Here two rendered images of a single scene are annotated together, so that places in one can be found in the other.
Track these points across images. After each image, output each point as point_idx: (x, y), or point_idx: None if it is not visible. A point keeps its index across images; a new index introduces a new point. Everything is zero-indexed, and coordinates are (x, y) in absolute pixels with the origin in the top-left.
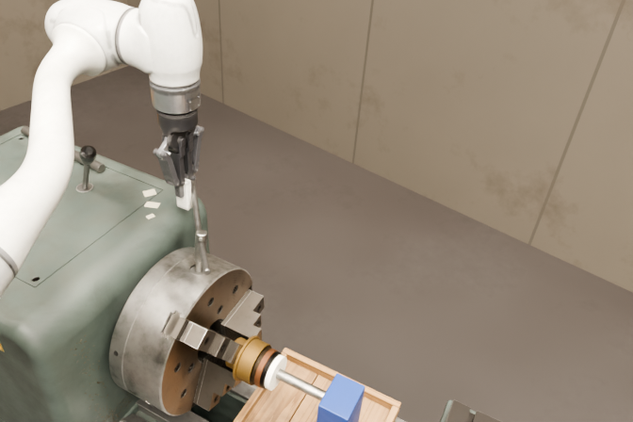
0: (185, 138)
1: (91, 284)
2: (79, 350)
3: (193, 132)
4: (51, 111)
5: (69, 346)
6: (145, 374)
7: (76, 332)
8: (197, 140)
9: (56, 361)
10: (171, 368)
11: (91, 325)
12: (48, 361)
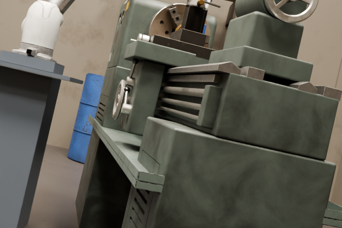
0: None
1: (160, 2)
2: (143, 15)
3: None
4: None
5: (141, 7)
6: (152, 19)
7: (146, 6)
8: None
9: (135, 7)
10: (159, 19)
11: (151, 10)
12: (134, 4)
